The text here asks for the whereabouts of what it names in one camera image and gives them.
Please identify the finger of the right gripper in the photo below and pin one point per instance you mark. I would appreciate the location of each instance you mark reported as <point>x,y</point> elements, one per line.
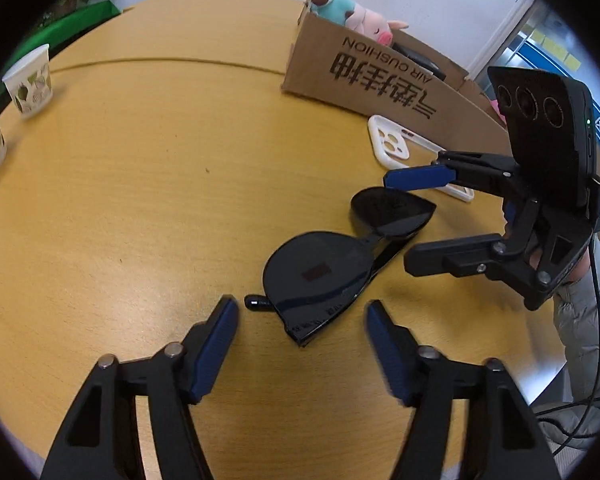
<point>488,173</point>
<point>460,257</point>

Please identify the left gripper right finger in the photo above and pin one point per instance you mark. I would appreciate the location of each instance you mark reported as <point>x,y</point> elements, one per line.
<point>501,439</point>

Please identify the white clear phone case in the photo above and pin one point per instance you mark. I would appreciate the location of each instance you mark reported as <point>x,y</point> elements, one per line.
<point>391,142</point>

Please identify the black sunglasses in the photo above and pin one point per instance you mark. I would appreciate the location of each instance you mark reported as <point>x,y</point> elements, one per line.
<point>315,276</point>

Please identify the grey jacket right forearm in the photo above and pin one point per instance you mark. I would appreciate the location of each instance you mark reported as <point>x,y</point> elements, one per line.
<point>577,321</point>

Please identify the person right hand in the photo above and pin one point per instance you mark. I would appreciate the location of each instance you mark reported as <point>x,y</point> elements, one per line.
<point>581,267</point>

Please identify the hot pink plush toy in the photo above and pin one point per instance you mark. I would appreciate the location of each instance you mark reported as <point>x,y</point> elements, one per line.
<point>494,104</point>

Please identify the brown cardboard box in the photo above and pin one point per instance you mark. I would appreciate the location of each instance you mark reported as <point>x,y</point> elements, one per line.
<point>332,64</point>

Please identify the small black box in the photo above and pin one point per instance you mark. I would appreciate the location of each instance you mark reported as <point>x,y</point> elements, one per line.
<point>420,60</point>

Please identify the pink pig plush toy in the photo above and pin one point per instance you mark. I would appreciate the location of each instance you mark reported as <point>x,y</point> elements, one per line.
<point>353,16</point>

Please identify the paper cup leaf pattern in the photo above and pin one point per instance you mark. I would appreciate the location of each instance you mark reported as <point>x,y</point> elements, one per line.
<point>28,81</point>

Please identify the black tracking camera box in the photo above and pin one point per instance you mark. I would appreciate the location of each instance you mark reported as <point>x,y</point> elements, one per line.
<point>549,140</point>

